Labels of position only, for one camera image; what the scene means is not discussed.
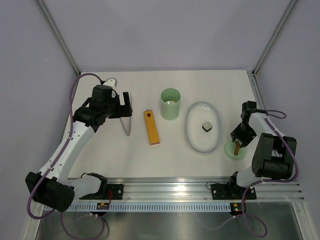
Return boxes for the aluminium mounting rail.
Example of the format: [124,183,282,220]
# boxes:
[64,176,306,202]

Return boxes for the yellow wooden block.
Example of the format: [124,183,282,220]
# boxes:
[143,110,160,146]

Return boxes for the right aluminium frame post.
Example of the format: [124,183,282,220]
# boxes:
[251,0,300,77]

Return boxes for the sushi roll piece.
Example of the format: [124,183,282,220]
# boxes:
[201,122,213,133]

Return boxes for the metal tongs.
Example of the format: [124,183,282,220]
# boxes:
[119,92,133,137]

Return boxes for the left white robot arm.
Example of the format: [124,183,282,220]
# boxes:
[25,85,133,212]

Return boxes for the white oval plate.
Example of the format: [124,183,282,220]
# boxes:
[183,101,223,154]

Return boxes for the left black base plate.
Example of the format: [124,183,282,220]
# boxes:
[80,183,124,201]

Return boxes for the perforated cable tray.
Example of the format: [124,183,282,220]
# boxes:
[67,202,231,213]

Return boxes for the green lid with handle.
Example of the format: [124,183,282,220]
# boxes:
[224,140,247,161]

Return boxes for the green lunch cup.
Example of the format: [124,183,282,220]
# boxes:
[160,88,181,121]

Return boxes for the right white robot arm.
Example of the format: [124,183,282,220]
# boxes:
[222,101,299,200]

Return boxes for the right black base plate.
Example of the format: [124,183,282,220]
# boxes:
[209,182,246,200]

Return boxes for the left aluminium frame post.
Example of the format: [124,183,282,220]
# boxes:
[35,0,81,76]

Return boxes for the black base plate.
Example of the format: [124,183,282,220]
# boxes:
[209,182,246,200]
[80,183,124,201]

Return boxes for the aluminium frame post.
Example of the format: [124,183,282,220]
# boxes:
[251,0,300,77]
[35,0,81,76]

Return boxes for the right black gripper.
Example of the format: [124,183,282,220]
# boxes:
[230,122,257,148]

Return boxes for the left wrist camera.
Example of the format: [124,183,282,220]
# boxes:
[101,77,118,89]

